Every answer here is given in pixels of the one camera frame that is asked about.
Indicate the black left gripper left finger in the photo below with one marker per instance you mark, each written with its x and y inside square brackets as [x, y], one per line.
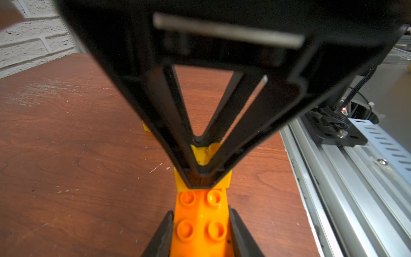
[160, 244]

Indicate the orange long lego brick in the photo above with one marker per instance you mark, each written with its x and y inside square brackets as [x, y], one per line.
[201, 225]

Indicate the yellow small lego brick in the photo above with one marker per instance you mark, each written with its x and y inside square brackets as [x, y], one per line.
[204, 170]
[145, 127]

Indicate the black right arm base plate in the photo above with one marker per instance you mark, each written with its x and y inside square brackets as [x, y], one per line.
[326, 127]

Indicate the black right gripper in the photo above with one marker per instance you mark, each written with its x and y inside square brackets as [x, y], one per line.
[316, 44]

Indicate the white perforated cable tray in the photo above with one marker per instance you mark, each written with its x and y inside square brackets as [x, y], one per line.
[391, 150]

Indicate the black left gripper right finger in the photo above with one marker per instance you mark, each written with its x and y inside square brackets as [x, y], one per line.
[243, 243]

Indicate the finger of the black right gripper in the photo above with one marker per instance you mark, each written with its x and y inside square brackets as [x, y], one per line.
[158, 99]
[280, 99]

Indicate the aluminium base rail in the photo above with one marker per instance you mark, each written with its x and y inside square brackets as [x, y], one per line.
[357, 203]

